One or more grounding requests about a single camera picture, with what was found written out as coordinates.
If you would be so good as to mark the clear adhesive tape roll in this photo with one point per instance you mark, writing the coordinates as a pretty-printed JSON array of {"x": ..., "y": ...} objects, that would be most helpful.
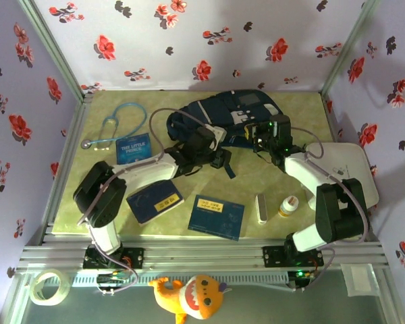
[{"x": 65, "y": 281}]

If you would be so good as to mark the aluminium front frame rail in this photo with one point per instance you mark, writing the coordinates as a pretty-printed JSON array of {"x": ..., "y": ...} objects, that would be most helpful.
[{"x": 206, "y": 256}]

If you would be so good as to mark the yellow white pill bottle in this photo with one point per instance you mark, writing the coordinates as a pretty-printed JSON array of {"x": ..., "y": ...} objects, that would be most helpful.
[{"x": 288, "y": 207}]

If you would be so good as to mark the small controller circuit board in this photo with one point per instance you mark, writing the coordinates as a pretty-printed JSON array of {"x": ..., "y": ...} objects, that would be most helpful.
[
  {"x": 302, "y": 275},
  {"x": 111, "y": 278}
]

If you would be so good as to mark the Little Prince blue book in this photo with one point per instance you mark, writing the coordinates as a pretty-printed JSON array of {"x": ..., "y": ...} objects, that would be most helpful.
[{"x": 133, "y": 148}]

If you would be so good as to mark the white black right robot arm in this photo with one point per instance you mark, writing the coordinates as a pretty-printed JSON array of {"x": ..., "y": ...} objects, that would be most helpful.
[{"x": 302, "y": 172}]

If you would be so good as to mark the thin blue yellow-label book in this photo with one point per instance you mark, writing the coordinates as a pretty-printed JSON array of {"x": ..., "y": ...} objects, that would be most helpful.
[{"x": 216, "y": 219}]

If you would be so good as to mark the white medicine kit box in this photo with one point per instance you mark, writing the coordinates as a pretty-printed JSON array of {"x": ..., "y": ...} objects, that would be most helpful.
[{"x": 354, "y": 165}]

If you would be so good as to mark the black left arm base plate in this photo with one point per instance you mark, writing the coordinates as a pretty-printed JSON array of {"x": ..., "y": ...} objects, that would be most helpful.
[{"x": 135, "y": 256}]

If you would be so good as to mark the slim white oblong case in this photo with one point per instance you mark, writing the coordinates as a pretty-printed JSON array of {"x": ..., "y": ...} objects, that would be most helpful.
[{"x": 261, "y": 209}]

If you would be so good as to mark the white paper pouch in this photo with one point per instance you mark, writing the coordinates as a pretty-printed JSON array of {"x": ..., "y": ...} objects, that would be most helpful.
[{"x": 359, "y": 280}]

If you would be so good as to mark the thick blue yellow-label book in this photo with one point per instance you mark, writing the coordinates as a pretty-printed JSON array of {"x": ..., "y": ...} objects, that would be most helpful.
[{"x": 152, "y": 202}]

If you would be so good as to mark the orange shark plush toy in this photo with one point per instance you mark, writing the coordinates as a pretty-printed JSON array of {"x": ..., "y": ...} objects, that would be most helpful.
[{"x": 199, "y": 297}]

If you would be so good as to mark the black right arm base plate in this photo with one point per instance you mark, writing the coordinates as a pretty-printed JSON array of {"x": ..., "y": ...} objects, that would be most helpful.
[{"x": 273, "y": 256}]

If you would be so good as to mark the light blue stethoscope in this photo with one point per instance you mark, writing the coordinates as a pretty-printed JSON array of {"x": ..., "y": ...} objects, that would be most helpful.
[{"x": 85, "y": 144}]

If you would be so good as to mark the aluminium corner post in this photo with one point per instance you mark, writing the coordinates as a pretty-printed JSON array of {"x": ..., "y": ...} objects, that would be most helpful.
[
  {"x": 50, "y": 50},
  {"x": 351, "y": 44}
]

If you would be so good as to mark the navy blue student backpack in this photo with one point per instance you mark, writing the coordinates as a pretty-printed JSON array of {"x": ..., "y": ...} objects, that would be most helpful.
[{"x": 222, "y": 108}]

